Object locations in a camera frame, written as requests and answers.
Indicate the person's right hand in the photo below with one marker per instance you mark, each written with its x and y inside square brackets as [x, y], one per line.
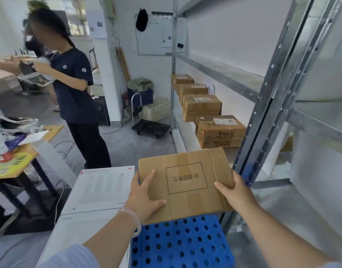
[240, 195]

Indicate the person's left hand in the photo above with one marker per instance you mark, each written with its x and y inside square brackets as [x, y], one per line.
[143, 198]

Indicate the white box with red logo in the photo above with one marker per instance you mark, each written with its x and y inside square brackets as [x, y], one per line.
[98, 189]
[73, 228]

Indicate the brown box printed square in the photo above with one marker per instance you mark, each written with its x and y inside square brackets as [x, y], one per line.
[187, 164]

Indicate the blue tray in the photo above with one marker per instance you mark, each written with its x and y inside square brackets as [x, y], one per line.
[182, 242]

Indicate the printed cardboard box with label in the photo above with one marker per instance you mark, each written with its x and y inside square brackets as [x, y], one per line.
[182, 79]
[218, 133]
[201, 108]
[191, 90]

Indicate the person's right forearm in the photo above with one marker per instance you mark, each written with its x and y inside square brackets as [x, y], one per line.
[271, 240]

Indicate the person's left forearm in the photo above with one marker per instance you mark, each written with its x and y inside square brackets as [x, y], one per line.
[112, 242]

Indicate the translucent white bangle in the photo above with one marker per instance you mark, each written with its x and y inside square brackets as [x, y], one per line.
[136, 220]

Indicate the black platform trolley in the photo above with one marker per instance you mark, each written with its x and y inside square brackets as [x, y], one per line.
[151, 128]

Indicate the cream plastic crate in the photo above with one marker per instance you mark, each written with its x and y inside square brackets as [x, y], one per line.
[157, 110]

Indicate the light blue striped shirt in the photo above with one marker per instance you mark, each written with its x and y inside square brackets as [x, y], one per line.
[70, 259]

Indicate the black plastic crate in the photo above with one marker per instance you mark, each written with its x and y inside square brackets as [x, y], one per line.
[101, 111]

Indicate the red fire extinguisher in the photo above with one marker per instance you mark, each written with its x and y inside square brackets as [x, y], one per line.
[125, 100]

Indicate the navy plastic crate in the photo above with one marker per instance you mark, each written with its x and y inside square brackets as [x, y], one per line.
[145, 97]

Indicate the white paper sign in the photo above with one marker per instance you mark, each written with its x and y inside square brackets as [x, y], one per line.
[210, 88]

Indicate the wooden table with black legs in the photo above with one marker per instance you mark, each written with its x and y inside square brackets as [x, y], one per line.
[55, 130]

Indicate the camouflage bag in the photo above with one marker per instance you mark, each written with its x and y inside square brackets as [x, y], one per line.
[140, 84]

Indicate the small white paper sheet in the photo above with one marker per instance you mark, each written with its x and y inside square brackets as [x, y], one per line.
[34, 138]

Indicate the white controller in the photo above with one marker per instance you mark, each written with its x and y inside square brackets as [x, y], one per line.
[36, 129]

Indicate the round yellow sticker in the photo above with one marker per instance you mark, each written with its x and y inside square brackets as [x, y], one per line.
[14, 164]

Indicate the bundle of wooden poles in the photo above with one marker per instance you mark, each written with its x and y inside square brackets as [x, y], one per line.
[123, 64]

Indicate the blue packet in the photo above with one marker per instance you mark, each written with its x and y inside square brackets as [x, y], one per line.
[16, 142]

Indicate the black eraser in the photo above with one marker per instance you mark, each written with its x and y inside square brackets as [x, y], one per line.
[180, 45]

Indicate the whiteboard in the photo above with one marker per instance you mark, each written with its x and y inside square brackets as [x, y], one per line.
[154, 39]

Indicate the black cap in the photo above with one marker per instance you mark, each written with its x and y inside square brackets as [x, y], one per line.
[142, 20]

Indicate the long wooden table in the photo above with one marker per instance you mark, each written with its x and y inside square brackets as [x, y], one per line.
[0, 73]

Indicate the potted green plant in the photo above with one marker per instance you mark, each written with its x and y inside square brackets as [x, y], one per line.
[37, 4]

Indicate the black hook rail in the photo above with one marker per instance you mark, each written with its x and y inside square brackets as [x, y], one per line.
[162, 13]

